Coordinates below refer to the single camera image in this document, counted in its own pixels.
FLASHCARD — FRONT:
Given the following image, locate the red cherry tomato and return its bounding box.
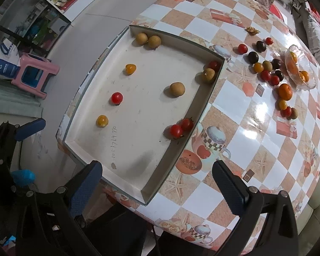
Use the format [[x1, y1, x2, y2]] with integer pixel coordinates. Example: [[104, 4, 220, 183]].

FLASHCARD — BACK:
[[111, 92, 124, 105], [282, 106, 292, 118]]

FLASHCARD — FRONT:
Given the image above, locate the yellow cherry tomato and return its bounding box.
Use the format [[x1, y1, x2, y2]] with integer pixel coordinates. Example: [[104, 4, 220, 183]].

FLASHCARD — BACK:
[[125, 64, 137, 76], [96, 115, 109, 128], [278, 99, 287, 110]]

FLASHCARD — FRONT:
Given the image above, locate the brown longan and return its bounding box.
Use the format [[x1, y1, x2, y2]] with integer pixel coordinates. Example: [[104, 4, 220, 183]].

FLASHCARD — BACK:
[[201, 68, 215, 83]]

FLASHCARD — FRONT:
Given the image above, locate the yellow cherry tomato front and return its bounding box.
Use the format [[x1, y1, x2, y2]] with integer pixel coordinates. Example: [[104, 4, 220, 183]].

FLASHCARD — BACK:
[[96, 115, 109, 128]]

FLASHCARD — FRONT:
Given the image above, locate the red tomato with stem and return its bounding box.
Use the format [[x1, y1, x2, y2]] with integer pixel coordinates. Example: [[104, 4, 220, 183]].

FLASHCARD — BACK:
[[180, 118, 194, 132]]

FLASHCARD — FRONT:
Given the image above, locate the pink plastic stool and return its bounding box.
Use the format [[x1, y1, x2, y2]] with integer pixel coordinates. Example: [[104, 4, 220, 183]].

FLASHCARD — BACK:
[[11, 53, 60, 99]]

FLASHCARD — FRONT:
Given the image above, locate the white shallow box tray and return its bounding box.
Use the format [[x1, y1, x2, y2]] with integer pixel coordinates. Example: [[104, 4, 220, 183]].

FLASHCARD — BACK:
[[63, 25, 225, 205]]

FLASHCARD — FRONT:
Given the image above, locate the green-brown longan right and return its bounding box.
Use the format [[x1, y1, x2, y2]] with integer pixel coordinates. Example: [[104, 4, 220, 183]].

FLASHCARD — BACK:
[[290, 108, 298, 120]]

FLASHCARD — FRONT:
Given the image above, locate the large orange tangerine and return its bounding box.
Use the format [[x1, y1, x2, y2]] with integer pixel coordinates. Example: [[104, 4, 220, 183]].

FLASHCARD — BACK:
[[278, 83, 292, 101]]

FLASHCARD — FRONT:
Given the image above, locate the longan pair in tray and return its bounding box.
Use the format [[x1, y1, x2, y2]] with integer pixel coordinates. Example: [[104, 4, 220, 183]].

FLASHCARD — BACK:
[[135, 32, 162, 49]]

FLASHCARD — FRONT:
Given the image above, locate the glass fruit bowl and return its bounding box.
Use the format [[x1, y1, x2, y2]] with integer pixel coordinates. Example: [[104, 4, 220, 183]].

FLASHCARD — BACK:
[[284, 45, 317, 91]]

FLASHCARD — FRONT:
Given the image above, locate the dark purple tomato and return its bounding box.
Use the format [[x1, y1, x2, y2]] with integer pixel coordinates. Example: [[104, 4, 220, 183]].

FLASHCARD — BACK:
[[256, 41, 266, 53]]

